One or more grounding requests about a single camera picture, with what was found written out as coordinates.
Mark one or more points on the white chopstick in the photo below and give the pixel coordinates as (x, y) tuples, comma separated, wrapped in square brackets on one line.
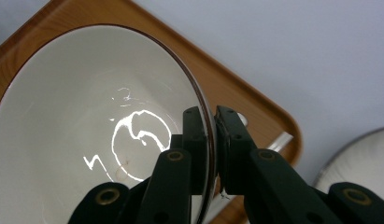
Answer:
[(281, 140)]

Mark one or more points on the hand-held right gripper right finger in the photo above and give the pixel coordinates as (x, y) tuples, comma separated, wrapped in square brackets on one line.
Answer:
[(233, 149)]

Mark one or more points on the white bowl with brown rim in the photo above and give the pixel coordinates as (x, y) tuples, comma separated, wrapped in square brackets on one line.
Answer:
[(71, 109)]

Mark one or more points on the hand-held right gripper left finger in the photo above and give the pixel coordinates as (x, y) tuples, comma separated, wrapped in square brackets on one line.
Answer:
[(196, 140)]

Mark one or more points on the brown wooden tray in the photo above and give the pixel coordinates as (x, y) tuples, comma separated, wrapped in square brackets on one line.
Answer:
[(236, 84)]

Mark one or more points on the white table mat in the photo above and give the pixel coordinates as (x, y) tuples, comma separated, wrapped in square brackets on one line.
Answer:
[(305, 46)]

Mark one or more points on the white plate with dark rim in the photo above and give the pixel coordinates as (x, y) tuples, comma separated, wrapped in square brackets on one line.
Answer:
[(367, 161)]

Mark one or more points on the white ceramic spoon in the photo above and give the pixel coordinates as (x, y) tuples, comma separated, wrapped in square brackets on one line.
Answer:
[(243, 119)]

